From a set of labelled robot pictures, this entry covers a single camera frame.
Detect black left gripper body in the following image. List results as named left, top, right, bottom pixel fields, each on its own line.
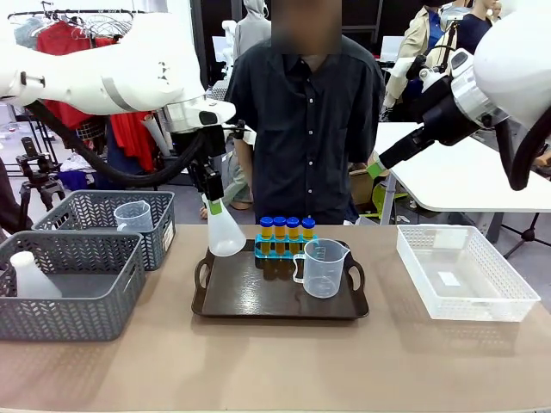
left=189, top=126, right=227, bottom=182

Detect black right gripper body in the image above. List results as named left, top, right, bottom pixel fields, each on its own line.
left=412, top=92, right=480, bottom=147

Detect white plastic conical flask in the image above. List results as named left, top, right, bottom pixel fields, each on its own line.
left=201, top=193, right=247, bottom=258
left=9, top=251, right=64, bottom=299

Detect clear plastic measuring cup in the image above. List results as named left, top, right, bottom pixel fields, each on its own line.
left=114, top=200, right=152, bottom=233
left=292, top=238, right=350, bottom=299

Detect person's right forearm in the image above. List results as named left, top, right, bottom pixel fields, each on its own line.
left=234, top=137, right=258, bottom=184

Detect green chair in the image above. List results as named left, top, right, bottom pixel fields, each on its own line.
left=369, top=181, right=409, bottom=216

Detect cardboard box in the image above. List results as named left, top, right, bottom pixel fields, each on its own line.
left=348, top=168, right=376, bottom=207

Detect white table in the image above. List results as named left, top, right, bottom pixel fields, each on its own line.
left=373, top=122, right=551, bottom=227

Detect blue capped amber tube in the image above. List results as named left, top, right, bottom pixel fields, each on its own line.
left=273, top=216, right=288, bottom=256
left=286, top=216, right=301, bottom=256
left=259, top=216, right=275, bottom=256
left=300, top=218, right=317, bottom=247

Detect grey plastic lattice basket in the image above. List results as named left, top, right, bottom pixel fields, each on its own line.
left=32, top=190, right=176, bottom=272
left=0, top=231, right=146, bottom=343

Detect blue test tube rack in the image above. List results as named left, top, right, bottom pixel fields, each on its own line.
left=254, top=233, right=322, bottom=260

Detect red garment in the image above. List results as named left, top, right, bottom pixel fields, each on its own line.
left=36, top=21, right=157, bottom=173

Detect mannequin in beige coat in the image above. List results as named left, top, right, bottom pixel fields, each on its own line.
left=384, top=4, right=449, bottom=109

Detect person in dark shirt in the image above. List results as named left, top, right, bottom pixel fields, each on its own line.
left=226, top=0, right=387, bottom=225

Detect mannequin in navy shirt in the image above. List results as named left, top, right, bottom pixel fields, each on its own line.
left=455, top=0, right=495, bottom=56

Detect dark brown serving tray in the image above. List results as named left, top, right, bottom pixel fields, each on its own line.
left=191, top=248, right=370, bottom=320

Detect mannequin in grey hoodie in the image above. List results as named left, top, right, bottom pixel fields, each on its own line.
left=232, top=0, right=273, bottom=73

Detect blue garment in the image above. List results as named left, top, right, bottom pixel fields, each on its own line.
left=57, top=170, right=90, bottom=191

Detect black floor stand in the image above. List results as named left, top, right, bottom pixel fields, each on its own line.
left=502, top=212, right=551, bottom=260

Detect metal clothes rack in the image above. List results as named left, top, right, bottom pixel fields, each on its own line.
left=7, top=1, right=147, bottom=35

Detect white plastic lattice basket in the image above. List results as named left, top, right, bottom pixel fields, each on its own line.
left=395, top=224, right=542, bottom=323

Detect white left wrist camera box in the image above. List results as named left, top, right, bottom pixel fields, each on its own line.
left=198, top=101, right=238, bottom=129

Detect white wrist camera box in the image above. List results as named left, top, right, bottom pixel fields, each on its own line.
left=419, top=48, right=473, bottom=94
left=198, top=101, right=238, bottom=129

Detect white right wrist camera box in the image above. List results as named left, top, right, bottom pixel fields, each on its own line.
left=419, top=48, right=473, bottom=94

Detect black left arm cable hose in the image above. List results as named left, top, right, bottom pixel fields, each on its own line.
left=23, top=98, right=213, bottom=190

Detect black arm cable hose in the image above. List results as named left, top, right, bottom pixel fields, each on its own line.
left=23, top=98, right=213, bottom=190
left=493, top=114, right=551, bottom=193

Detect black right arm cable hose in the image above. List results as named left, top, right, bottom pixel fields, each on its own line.
left=493, top=114, right=551, bottom=193

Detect black camera tripod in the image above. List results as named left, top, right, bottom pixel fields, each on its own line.
left=15, top=153, right=66, bottom=221

